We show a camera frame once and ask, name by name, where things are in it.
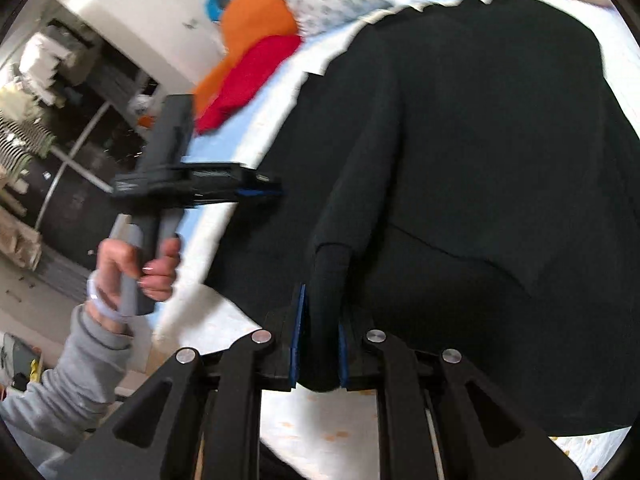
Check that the red garment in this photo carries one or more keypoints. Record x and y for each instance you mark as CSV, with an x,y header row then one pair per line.
x,y
245,79

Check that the black sweater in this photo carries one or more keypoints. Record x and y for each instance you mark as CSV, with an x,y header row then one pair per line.
x,y
464,177

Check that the person's left hand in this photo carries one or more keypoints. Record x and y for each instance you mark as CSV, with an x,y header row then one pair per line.
x,y
156,278

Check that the white floral bed blanket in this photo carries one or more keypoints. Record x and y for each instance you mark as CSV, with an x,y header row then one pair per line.
x,y
322,435

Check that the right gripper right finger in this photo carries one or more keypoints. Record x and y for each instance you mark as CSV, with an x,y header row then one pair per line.
x,y
357,363

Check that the grey sleeved left forearm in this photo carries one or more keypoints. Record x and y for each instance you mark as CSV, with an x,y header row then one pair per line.
x,y
49,420

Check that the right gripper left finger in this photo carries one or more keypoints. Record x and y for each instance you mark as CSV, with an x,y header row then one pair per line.
x,y
280,367

